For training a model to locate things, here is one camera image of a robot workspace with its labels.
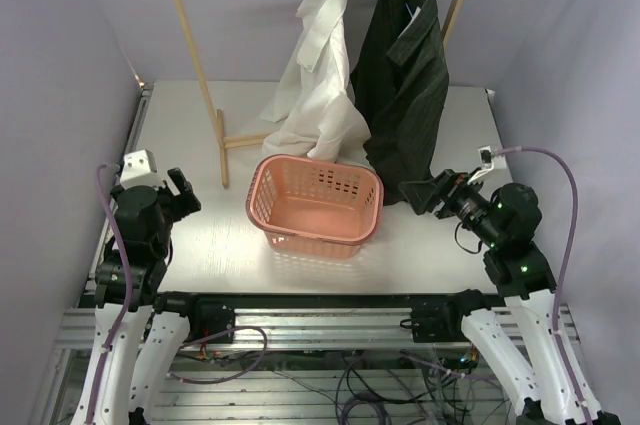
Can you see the white shirt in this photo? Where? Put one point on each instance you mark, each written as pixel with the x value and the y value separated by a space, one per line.
pixel 311 102

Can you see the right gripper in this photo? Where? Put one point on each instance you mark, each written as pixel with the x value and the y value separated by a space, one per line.
pixel 447 186

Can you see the dark striped shirt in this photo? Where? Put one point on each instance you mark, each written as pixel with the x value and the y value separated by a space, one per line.
pixel 400 83

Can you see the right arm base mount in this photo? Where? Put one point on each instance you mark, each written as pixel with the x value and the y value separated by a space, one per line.
pixel 434 321

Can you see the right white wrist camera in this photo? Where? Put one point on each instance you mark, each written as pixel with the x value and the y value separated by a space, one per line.
pixel 490 161

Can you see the aluminium rail frame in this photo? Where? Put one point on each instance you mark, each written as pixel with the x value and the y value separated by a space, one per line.
pixel 303 329

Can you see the pink plastic laundry basket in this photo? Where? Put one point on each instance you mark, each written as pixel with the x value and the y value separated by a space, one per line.
pixel 315 207

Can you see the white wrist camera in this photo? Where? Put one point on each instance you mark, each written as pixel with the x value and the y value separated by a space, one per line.
pixel 490 161
pixel 139 169

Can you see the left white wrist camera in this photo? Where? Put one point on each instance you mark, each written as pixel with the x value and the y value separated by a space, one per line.
pixel 139 169

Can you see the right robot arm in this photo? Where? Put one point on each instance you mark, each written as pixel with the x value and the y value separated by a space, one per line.
pixel 543 379

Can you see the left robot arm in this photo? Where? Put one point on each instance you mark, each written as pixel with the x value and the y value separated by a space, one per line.
pixel 134 345

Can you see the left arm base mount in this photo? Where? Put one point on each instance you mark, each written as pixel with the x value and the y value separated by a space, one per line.
pixel 212 316

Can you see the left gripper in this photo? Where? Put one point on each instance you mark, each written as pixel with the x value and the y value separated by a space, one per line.
pixel 183 203

